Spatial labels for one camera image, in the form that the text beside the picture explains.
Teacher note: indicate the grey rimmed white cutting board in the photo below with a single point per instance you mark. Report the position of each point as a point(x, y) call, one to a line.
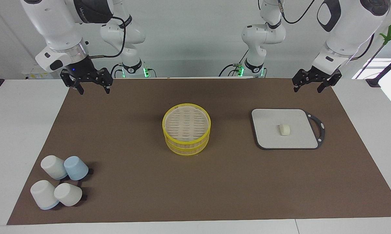
point(283, 139)

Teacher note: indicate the light blue plastic cup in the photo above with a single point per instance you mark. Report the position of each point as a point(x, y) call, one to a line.
point(76, 168)

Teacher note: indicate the cream cup with blue rim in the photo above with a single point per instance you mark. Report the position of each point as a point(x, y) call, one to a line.
point(43, 194)

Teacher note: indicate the green clamp on grey rod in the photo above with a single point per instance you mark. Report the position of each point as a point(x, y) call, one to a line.
point(390, 32)

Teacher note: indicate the brown table mat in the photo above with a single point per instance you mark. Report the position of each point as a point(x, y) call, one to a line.
point(117, 146)

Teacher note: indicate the small cream steamed bun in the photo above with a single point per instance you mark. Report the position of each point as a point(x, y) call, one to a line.
point(284, 129)

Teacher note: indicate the black stand leg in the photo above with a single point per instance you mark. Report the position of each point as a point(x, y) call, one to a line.
point(385, 70)

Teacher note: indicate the yellow bamboo steamer base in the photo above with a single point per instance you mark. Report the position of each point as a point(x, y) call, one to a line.
point(187, 150)

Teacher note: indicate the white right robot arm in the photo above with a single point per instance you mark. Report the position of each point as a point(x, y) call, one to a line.
point(62, 29)

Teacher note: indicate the white box with yellow label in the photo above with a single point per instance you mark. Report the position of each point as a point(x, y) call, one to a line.
point(39, 71)

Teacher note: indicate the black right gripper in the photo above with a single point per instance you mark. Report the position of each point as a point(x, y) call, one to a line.
point(85, 73)

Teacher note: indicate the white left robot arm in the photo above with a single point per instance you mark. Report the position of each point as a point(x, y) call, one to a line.
point(348, 29)

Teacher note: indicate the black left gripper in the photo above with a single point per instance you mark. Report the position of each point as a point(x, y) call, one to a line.
point(315, 76)

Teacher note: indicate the cream plastic cup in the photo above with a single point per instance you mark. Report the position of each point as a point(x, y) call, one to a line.
point(68, 194)
point(52, 166)

